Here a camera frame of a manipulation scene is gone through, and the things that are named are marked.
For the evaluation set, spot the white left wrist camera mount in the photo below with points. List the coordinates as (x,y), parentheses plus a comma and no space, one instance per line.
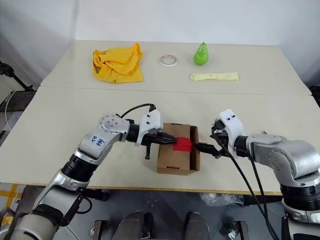
(150,120)

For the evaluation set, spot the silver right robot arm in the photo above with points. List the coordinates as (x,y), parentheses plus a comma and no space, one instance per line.
(287,155)

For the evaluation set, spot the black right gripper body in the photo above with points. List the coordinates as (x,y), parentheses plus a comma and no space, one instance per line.
(221,131)

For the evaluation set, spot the white tape roll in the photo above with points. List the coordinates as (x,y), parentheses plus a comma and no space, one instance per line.
(162,62)

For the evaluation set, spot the black tripod stand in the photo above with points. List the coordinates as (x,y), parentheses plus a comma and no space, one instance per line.
(15,80)

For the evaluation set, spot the clear plastic bag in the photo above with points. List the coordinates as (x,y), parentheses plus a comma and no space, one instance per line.
(220,199)

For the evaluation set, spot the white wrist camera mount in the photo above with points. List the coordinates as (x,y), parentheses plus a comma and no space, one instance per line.
(150,120)
(232,125)

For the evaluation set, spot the brown cardboard box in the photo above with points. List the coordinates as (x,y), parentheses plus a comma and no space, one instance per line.
(172,160)

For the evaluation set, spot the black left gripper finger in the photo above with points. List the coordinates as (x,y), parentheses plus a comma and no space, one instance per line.
(165,142)
(166,137)

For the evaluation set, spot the black floor mat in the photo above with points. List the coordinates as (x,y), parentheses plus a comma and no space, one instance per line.
(20,100)

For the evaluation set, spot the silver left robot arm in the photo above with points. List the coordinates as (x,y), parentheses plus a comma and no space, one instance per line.
(95,147)

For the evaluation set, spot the dark rounded shape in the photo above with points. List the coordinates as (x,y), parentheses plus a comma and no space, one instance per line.
(135,225)
(197,226)

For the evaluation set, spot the pale yellow plastic strip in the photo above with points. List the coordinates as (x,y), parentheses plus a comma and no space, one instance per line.
(215,76)

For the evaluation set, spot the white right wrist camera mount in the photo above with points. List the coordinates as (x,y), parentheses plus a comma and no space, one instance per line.
(232,125)

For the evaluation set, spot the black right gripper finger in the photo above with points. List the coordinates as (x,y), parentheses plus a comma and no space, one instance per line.
(212,152)
(203,146)

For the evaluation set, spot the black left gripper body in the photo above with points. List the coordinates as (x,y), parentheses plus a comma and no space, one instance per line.
(148,150)

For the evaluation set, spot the crumpled yellow cloth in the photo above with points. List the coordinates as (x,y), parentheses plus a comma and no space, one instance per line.
(117,65)

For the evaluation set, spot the red block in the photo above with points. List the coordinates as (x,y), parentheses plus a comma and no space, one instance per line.
(182,145)

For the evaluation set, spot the green pear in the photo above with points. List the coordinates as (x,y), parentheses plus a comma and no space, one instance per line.
(201,57)

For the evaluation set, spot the black floor equipment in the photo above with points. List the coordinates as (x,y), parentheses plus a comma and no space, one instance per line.
(315,97)

